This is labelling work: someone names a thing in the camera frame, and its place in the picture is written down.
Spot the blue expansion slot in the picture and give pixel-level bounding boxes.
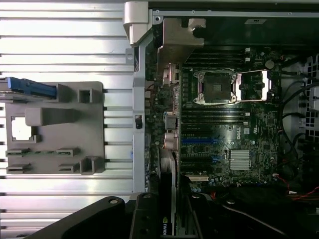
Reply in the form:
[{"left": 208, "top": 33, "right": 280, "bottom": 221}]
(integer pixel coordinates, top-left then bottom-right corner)
[{"left": 181, "top": 138, "right": 221, "bottom": 145}]

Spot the silver chipset heatsink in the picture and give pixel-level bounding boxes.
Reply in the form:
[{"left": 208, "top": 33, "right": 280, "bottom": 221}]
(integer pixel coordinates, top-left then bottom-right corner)
[{"left": 230, "top": 149, "right": 251, "bottom": 171}]

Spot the green RAM stick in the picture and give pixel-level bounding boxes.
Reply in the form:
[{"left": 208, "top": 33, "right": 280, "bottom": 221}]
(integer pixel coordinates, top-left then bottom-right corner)
[{"left": 7, "top": 149, "right": 80, "bottom": 157}]

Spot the grey plastic parts rack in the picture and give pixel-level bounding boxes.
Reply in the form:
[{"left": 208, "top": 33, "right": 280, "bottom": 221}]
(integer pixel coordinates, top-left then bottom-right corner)
[{"left": 4, "top": 81, "right": 104, "bottom": 175}]

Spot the green Dell motherboard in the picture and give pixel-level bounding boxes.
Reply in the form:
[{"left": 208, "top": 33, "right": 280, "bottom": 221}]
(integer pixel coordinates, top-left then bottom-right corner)
[{"left": 147, "top": 24, "right": 284, "bottom": 190}]

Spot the silver CPU chip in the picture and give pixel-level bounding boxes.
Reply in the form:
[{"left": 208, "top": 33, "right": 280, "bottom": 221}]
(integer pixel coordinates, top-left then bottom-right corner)
[{"left": 11, "top": 117, "right": 34, "bottom": 140}]

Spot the open black PC case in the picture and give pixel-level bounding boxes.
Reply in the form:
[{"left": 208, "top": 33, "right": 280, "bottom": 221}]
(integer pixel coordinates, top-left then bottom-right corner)
[{"left": 123, "top": 0, "right": 319, "bottom": 239}]

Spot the CPU socket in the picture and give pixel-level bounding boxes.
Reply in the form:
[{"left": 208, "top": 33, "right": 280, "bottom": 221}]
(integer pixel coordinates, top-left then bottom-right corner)
[{"left": 194, "top": 71, "right": 237, "bottom": 107}]

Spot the metal socket cover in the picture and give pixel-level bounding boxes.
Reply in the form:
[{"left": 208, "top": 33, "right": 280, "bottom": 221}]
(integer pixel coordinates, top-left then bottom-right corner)
[{"left": 235, "top": 69, "right": 272, "bottom": 103}]

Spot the hard disk with blue caddy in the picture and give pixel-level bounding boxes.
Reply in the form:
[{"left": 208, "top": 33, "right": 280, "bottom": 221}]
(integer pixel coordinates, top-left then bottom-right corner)
[{"left": 0, "top": 76, "right": 57, "bottom": 100}]

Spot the metal drive cage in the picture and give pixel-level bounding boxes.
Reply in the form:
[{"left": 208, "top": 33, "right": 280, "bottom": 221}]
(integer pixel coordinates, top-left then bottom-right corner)
[{"left": 299, "top": 52, "right": 319, "bottom": 147}]

